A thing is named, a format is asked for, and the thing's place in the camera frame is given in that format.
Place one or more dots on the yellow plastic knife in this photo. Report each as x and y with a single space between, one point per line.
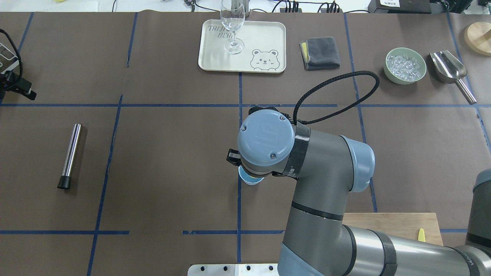
421 235

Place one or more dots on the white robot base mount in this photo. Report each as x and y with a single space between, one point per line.
254 269

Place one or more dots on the steel muddler black tip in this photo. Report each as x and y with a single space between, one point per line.
65 178

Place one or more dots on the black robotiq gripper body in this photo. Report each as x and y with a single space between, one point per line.
231 155

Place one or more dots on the clear wine glass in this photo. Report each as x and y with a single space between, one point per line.
232 16

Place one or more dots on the steel ice scoop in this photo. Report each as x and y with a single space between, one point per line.
450 70

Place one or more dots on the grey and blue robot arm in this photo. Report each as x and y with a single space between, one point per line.
327 168

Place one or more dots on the green bowl of ice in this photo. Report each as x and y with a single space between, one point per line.
404 66

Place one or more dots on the bamboo cutting board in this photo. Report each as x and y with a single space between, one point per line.
406 225

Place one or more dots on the grey folded cloth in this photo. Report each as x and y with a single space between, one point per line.
320 53

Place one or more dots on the light blue plastic cup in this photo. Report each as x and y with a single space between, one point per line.
247 178

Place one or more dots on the wooden cup tree stand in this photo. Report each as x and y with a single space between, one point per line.
478 37

